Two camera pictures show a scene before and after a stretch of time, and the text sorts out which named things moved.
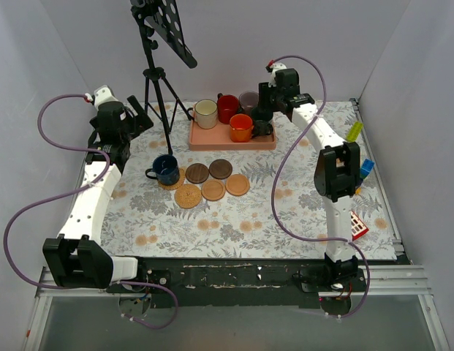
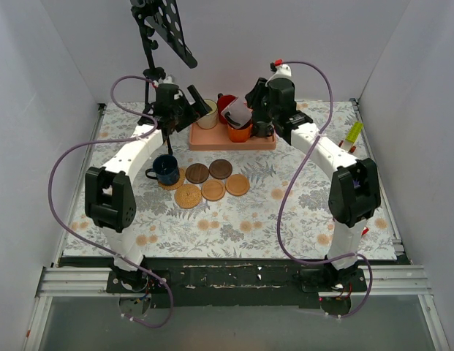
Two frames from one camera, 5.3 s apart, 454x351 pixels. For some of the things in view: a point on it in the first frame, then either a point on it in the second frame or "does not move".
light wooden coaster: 237,185 does not move
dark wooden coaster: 197,173 does not move
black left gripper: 140,114 → 188,107
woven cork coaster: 188,196 does not move
